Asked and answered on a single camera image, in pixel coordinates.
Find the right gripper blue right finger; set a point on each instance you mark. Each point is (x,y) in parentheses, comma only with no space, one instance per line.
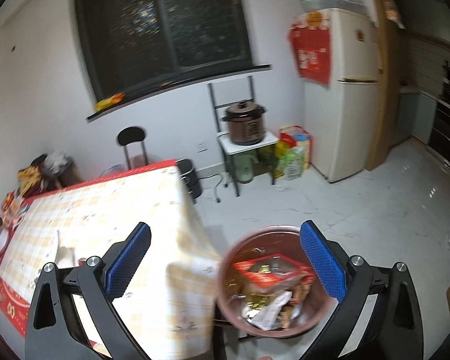
(394,329)

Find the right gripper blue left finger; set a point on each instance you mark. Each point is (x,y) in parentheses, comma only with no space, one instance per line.
(54,329)

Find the white printed paper packet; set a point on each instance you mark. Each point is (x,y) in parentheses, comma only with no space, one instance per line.
(266,318)

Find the red clear-window snack bag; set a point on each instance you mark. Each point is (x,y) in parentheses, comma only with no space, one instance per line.
(291,275)

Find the pink plastic trash bin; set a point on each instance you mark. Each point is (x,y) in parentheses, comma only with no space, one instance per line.
(293,320)

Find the orange plaid tablecloth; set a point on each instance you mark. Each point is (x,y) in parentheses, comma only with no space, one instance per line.
(169,304)

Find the gold foil wrapper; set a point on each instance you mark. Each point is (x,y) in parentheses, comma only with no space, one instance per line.
(248,294)

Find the snack pile at table end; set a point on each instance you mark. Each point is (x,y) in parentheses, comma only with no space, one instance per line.
(46,173)

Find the green yellow rice bag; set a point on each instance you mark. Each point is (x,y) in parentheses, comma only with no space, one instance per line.
(291,161)

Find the black air fryer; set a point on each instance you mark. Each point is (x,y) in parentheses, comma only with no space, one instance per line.
(189,177)

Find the white refrigerator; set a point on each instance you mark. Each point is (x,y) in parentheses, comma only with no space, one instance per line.
(340,118)

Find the green kettle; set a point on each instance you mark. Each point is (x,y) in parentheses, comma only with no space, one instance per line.
(244,166)

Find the yellow snack bag on sill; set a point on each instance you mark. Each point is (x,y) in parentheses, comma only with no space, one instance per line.
(109,102)

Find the black metal rack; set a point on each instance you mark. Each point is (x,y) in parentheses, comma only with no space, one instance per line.
(229,149)

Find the brown electric pressure cooker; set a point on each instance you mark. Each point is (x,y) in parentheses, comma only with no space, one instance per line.
(244,121)

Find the black window sill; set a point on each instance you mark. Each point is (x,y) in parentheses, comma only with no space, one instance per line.
(172,88)

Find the red hanging calendar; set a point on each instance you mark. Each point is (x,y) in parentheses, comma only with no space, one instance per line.
(310,39)

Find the dark window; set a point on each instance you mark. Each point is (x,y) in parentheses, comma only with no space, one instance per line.
(137,47)

